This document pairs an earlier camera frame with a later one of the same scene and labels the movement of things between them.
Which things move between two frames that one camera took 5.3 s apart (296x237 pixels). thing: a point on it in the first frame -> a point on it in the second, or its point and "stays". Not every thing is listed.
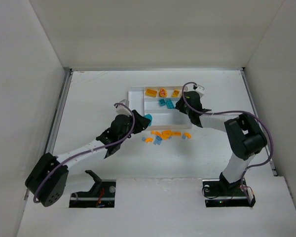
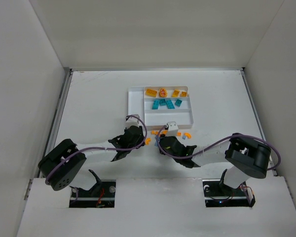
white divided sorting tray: [160, 101] stays
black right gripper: [183, 105] -> [167, 141]
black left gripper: [138, 121] -> [135, 133]
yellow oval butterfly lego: [163, 92] stays
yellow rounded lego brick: [175, 93] stays
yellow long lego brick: [151, 93] stays
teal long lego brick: [170, 104] stays
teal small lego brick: [162, 102] stays
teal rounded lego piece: [149, 116] -> [156, 103]
